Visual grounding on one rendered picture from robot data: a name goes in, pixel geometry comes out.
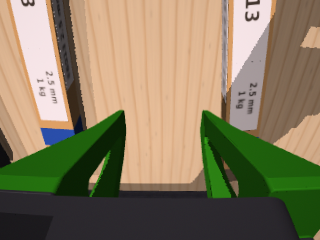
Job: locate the tan cardboard box with blue bands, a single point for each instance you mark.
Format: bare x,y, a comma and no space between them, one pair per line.
42,39

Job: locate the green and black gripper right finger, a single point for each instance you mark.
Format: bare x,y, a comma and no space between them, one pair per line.
262,170

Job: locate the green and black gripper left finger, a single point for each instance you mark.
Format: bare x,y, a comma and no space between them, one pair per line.
65,168

